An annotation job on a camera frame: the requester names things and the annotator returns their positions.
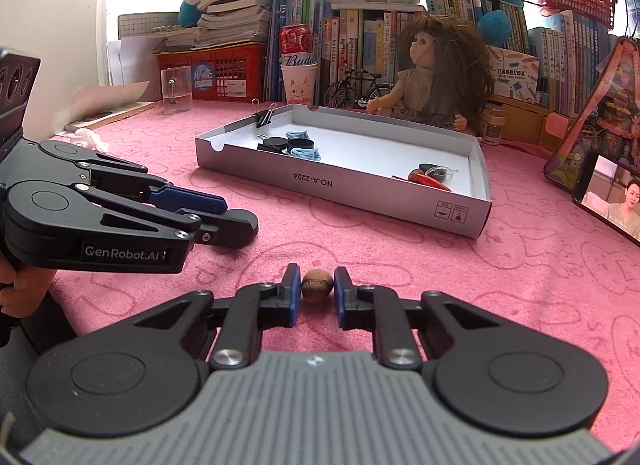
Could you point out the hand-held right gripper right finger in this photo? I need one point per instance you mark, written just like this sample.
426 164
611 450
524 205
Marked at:
340 300

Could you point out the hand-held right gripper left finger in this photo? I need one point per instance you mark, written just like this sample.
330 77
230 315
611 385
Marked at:
296 300

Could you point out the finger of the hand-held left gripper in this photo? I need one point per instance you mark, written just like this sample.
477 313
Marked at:
225 230
190 200

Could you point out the brown walnut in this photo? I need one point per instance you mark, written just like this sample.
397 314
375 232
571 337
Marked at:
316 286

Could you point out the large black binder clip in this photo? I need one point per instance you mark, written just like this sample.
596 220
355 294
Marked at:
264 143

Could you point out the light blue hair clip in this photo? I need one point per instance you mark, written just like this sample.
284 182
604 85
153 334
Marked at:
296 134
306 153

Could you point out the orange plastic piece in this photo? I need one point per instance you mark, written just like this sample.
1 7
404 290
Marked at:
437 184
417 176

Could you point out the grey cardboard box tray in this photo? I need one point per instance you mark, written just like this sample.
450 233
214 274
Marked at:
360 155

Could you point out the clear plastic piece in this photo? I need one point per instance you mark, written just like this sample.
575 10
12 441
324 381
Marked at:
451 173

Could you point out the person's left hand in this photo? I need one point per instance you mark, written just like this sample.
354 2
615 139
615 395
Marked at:
20 295

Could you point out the crumpled white tissue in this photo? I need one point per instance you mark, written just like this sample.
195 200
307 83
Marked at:
87 137

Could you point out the clear glass mug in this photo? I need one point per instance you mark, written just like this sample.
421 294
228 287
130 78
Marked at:
176 92

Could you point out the small black binder clip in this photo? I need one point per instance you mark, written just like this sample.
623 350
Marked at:
264 117

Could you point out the open paper notebook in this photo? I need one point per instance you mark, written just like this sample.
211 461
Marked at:
105 105

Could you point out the large red plastic basket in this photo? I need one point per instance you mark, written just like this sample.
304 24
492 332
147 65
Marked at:
235 70

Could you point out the white paper cup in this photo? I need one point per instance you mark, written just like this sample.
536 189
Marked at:
299 85

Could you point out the white grid board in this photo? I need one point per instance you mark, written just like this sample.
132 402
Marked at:
137 22

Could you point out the pink rabbit print cloth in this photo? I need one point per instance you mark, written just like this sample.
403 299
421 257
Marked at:
525 270

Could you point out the red beer can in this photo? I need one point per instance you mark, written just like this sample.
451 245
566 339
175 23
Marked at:
297 45

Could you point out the miniature black bicycle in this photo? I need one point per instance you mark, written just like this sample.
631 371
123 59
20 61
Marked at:
360 90

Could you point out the stack of books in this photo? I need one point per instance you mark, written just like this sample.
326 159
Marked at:
235 10

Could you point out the blue and white plush toy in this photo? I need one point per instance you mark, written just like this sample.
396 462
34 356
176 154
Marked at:
192 0

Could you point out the small glass jar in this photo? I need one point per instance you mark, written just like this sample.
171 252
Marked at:
492 125

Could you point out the row of upright books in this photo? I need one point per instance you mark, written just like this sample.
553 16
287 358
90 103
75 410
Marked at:
350 30

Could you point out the doll with brown hair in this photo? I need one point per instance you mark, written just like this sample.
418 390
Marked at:
435 75

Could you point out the wooden drawer box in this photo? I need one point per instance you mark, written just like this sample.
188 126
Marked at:
525 120

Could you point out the black smartphone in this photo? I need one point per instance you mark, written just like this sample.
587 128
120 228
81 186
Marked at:
610 200

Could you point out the pink toy case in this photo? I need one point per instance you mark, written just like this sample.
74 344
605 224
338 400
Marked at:
615 115

